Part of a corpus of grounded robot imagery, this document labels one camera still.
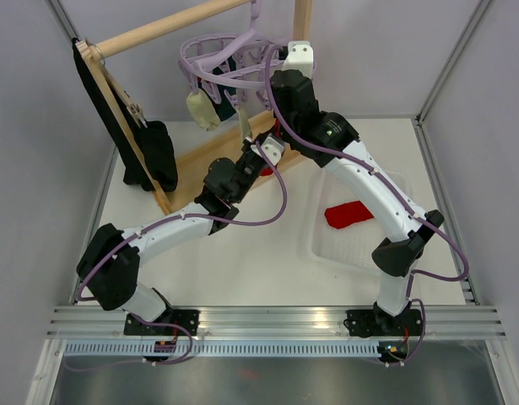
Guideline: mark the purple round clip hanger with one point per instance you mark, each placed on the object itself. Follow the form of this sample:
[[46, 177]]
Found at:
[[230, 66]]

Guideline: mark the wooden rack right post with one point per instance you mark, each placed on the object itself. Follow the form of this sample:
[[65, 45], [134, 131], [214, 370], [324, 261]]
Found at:
[[302, 19]]

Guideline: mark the aluminium mounting rail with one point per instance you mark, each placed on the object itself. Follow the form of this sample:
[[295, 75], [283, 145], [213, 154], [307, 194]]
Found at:
[[443, 322]]

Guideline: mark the black shorts on hanger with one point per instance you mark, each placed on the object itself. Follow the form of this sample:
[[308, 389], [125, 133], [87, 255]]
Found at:
[[153, 141]]

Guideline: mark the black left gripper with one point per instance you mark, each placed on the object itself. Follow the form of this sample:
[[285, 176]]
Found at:
[[248, 142]]

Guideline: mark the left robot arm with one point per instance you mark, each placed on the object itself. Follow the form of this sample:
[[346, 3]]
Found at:
[[109, 268]]

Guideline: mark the wooden rack post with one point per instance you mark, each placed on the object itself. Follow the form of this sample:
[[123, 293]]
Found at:
[[302, 19], [159, 195]]

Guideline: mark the white slotted cable duct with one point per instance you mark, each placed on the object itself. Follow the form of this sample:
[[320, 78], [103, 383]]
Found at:
[[256, 349]]

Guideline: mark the red sock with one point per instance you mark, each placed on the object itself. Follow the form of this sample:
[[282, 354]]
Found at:
[[346, 214], [267, 171]]

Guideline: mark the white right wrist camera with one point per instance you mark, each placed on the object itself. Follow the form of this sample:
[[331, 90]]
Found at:
[[300, 58]]

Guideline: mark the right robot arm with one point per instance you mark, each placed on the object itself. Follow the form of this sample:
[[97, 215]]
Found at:
[[333, 144]]

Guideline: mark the cream sock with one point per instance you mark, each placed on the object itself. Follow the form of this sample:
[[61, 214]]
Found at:
[[244, 124], [202, 110]]

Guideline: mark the wooden rack top rod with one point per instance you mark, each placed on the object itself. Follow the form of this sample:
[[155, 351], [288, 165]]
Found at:
[[161, 27]]

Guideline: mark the wooden rack left post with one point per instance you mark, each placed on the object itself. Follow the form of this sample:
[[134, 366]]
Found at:
[[159, 195]]

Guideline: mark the white plastic basket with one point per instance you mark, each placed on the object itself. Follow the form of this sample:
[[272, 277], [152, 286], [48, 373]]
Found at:
[[350, 248]]

